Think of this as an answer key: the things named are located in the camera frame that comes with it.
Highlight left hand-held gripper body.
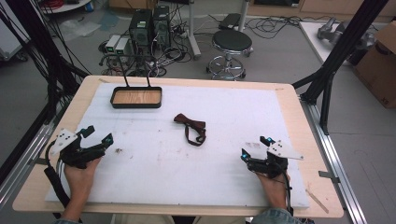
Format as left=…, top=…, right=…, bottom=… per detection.
left=49, top=128, right=107, bottom=171

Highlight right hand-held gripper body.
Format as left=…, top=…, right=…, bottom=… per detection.
left=247, top=139, right=304, bottom=180

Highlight black tray with wooden bottom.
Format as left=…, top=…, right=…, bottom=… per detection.
left=109, top=55, right=163, bottom=110

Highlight brown leather strap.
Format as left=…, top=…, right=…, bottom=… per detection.
left=173, top=113, right=207, bottom=147

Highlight person's right hand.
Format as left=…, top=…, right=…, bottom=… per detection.
left=257, top=172, right=291, bottom=209

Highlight person's left hand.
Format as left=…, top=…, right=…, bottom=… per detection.
left=63, top=157, right=103, bottom=203

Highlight white foam mat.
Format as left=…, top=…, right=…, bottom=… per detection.
left=44, top=81, right=311, bottom=210

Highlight thin wooden stick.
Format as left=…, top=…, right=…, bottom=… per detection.
left=305, top=188, right=330, bottom=215

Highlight small white box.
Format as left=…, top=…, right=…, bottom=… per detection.
left=114, top=37, right=131, bottom=56
left=105, top=34, right=121, bottom=54

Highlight black round stool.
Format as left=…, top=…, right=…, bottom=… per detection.
left=205, top=29, right=254, bottom=81

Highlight white floor board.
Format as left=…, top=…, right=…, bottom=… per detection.
left=298, top=21, right=359, bottom=67

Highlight black computer tower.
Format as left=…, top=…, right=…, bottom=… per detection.
left=128, top=8, right=154, bottom=56
left=151, top=5, right=172, bottom=49

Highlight flat black device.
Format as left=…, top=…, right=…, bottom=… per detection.
left=218, top=12, right=243, bottom=32

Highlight round white table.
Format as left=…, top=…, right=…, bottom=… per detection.
left=39, top=0, right=93, bottom=15

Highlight brown cardboard box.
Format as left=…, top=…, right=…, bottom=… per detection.
left=352, top=21, right=396, bottom=110

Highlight white table leg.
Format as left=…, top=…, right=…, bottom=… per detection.
left=186, top=0, right=203, bottom=61
left=237, top=0, right=251, bottom=32

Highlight grey robot part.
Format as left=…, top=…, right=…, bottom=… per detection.
left=317, top=16, right=376, bottom=49

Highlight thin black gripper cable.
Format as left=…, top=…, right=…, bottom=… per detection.
left=279, top=169, right=295, bottom=217

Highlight black sleeved gripper cable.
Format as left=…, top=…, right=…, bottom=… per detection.
left=43, top=140, right=72, bottom=210

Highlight aluminium rail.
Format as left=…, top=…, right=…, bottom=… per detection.
left=299, top=94, right=369, bottom=224
left=0, top=104, right=68, bottom=209

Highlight grey metal bracket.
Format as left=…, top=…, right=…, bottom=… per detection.
left=318, top=170, right=341, bottom=185

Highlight black frame strut with cables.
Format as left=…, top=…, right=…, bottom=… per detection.
left=0, top=0, right=92, bottom=125

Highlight tangle of black floor cables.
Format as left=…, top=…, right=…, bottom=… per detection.
left=98, top=12, right=335, bottom=78

